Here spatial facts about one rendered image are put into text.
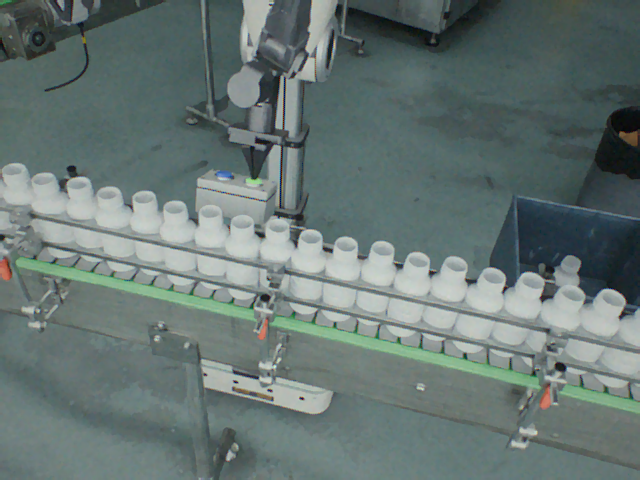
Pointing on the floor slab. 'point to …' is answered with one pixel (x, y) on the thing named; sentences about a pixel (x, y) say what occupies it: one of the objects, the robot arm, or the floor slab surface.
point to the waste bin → (614, 168)
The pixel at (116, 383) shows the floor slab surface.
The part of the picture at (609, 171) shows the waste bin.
